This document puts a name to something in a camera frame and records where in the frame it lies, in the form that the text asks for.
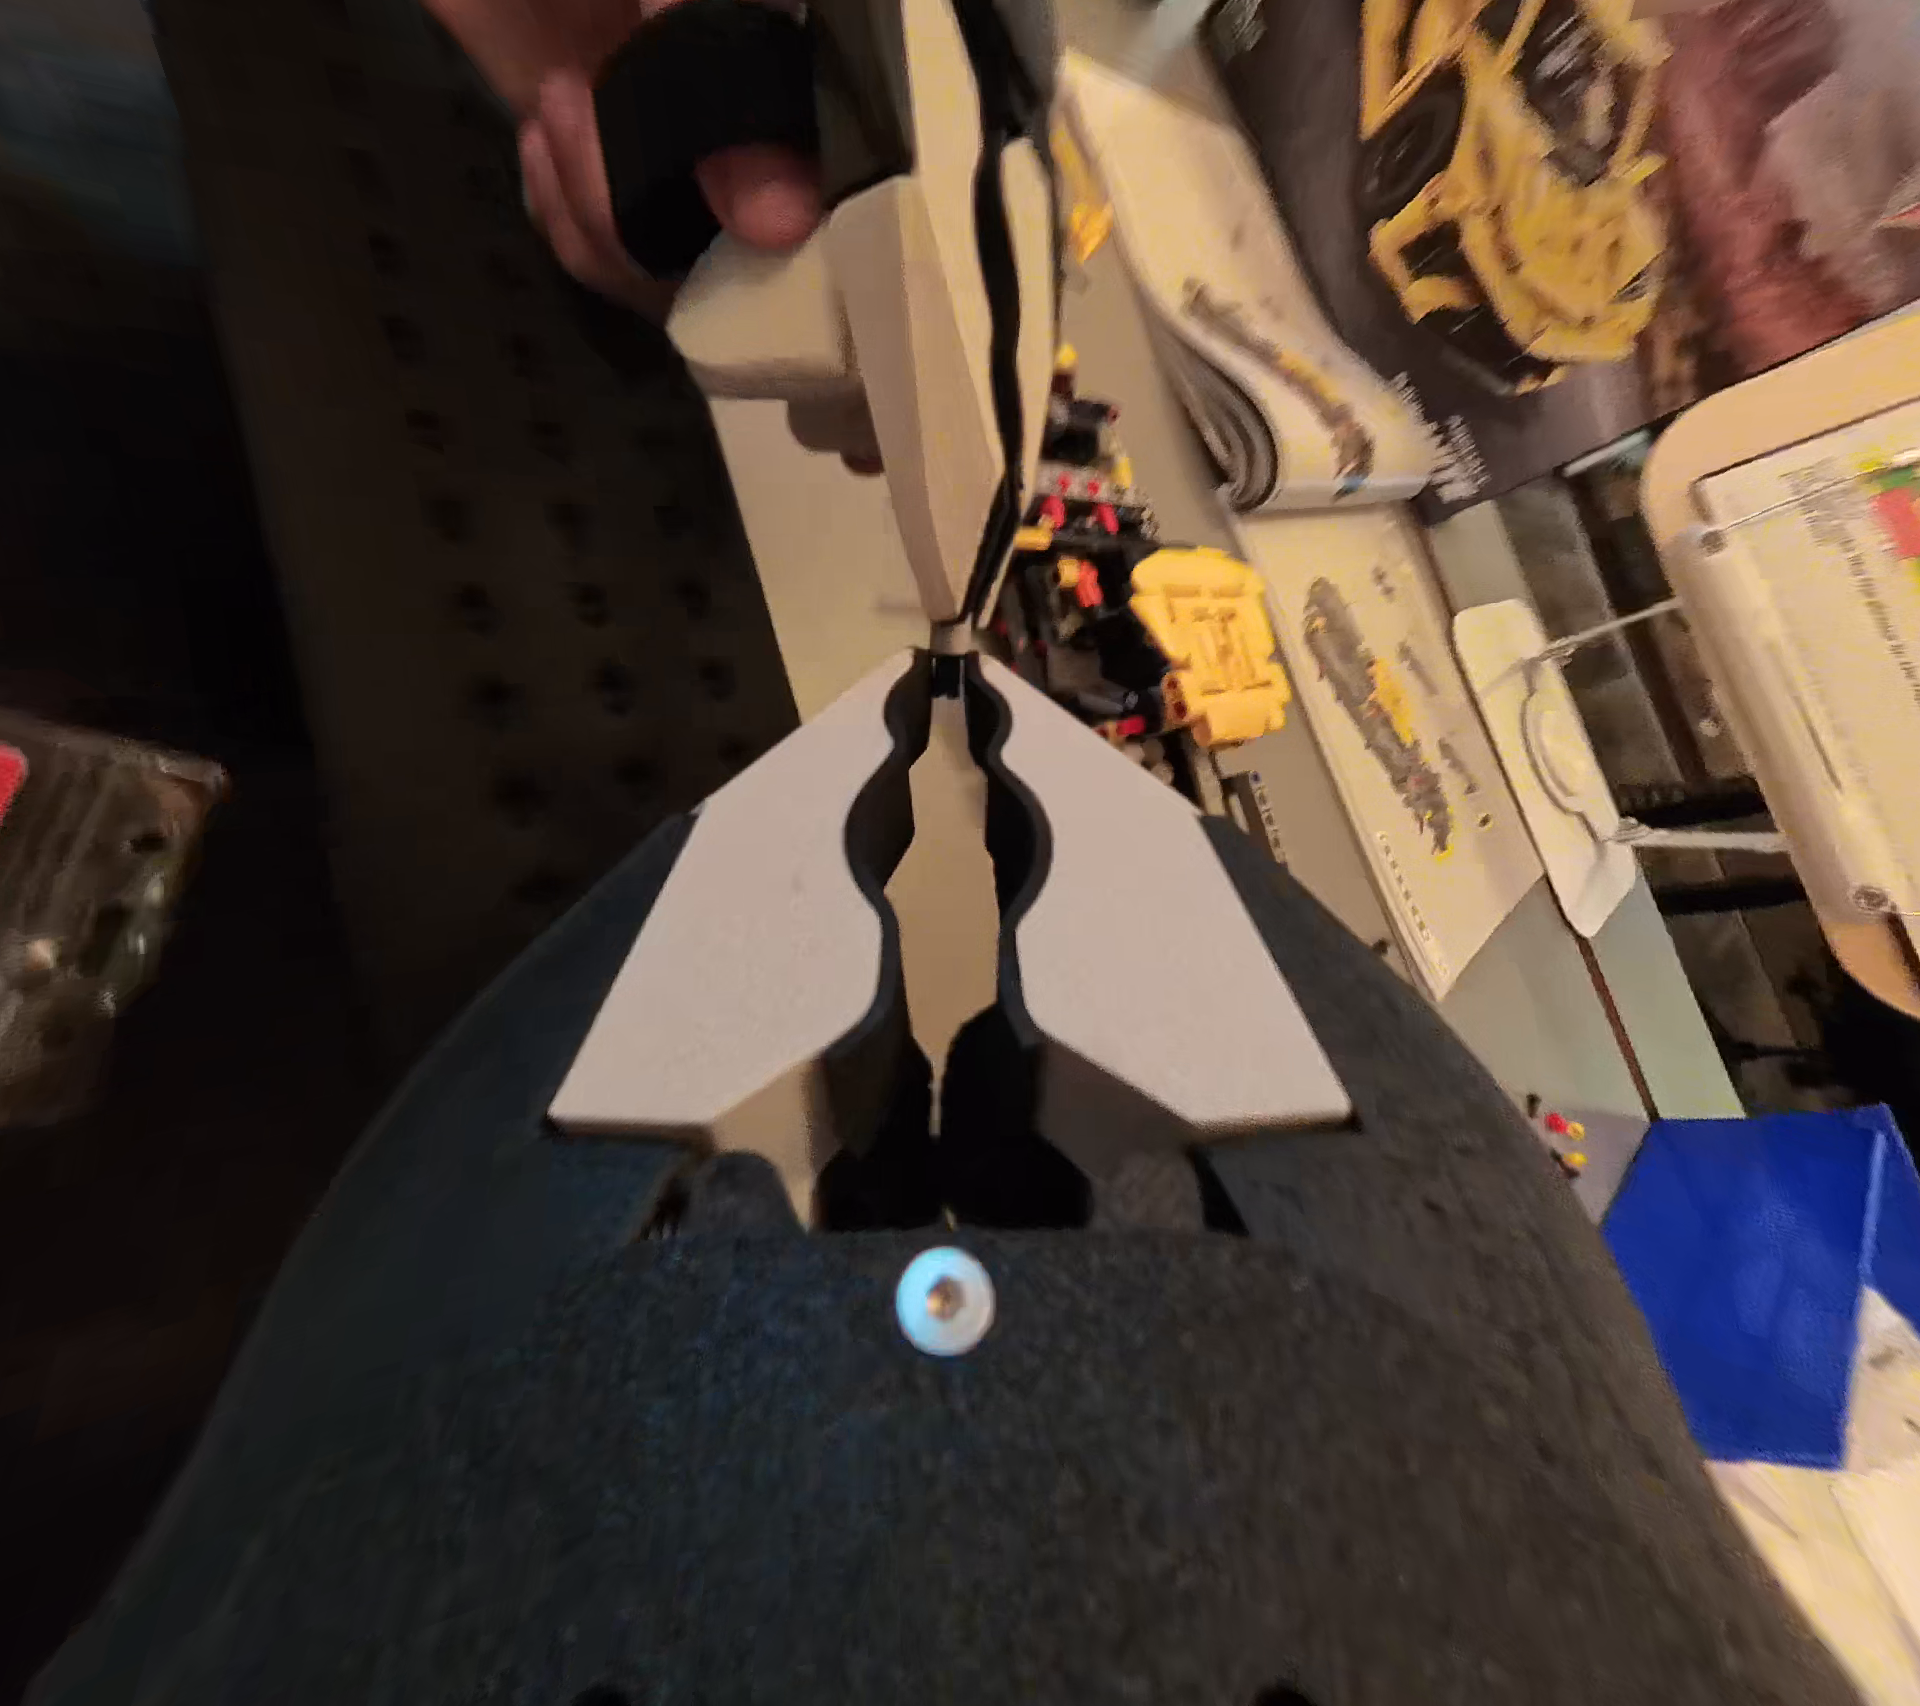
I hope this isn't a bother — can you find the toy car set box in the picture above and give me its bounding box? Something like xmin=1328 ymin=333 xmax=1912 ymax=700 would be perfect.
xmin=1199 ymin=0 xmax=1920 ymax=523

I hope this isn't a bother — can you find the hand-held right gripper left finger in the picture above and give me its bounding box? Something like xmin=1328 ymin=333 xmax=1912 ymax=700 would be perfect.
xmin=545 ymin=648 xmax=941 ymax=1148

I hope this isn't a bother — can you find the blue plastic bin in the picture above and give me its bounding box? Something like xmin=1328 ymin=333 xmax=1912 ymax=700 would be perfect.
xmin=1601 ymin=1101 xmax=1920 ymax=1471

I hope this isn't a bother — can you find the crumpled white paper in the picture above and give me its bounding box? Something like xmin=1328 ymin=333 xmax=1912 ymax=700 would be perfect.
xmin=1710 ymin=1285 xmax=1920 ymax=1706

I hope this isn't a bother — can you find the toy car chassis model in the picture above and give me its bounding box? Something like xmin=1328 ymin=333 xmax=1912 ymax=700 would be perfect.
xmin=981 ymin=343 xmax=1301 ymax=871

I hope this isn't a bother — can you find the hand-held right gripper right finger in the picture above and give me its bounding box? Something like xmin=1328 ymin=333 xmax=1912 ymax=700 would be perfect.
xmin=951 ymin=651 xmax=1360 ymax=1148

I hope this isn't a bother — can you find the open instruction booklet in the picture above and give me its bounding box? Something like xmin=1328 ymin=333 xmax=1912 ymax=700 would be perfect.
xmin=1055 ymin=47 xmax=1547 ymax=1004

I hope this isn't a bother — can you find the clear plastic parts bag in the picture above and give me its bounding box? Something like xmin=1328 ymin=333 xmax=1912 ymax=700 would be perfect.
xmin=0 ymin=707 xmax=227 ymax=1124

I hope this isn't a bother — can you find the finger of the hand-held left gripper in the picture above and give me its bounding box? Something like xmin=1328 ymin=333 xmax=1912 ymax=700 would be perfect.
xmin=981 ymin=133 xmax=1063 ymax=620
xmin=827 ymin=0 xmax=1027 ymax=628

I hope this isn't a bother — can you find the grey desk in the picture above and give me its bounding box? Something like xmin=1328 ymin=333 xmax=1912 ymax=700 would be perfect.
xmin=702 ymin=0 xmax=1749 ymax=1124

